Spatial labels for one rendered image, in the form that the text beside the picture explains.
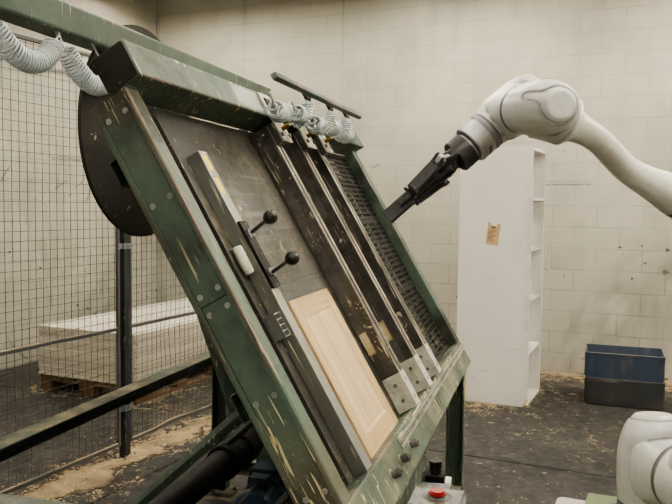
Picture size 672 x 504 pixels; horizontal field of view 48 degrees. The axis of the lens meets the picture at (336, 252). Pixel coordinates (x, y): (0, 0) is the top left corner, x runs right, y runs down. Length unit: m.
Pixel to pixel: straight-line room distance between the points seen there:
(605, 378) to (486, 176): 1.88
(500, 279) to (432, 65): 2.64
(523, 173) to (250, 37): 3.94
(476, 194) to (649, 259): 1.96
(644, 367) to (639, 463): 4.51
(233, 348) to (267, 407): 0.16
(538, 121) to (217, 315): 0.83
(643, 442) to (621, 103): 5.69
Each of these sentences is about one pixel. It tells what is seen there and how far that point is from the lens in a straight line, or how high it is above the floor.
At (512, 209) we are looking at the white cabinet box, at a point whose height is 1.56.
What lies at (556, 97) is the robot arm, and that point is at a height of 1.79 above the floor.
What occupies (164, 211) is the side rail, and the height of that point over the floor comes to 1.56.
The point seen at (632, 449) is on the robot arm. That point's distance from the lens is 1.96.
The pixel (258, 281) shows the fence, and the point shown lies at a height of 1.38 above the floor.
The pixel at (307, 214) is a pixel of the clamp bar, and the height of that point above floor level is 1.55.
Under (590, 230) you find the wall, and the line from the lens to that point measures 7.38.
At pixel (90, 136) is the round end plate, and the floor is 1.80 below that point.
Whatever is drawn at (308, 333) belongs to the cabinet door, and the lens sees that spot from 2.11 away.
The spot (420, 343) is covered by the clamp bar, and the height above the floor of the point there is 1.03.
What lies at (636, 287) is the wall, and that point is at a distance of 7.38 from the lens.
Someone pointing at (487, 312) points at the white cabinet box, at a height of 0.74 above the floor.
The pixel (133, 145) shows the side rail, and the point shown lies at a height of 1.72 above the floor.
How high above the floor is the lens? 1.58
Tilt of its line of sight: 4 degrees down
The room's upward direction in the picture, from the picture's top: 1 degrees clockwise
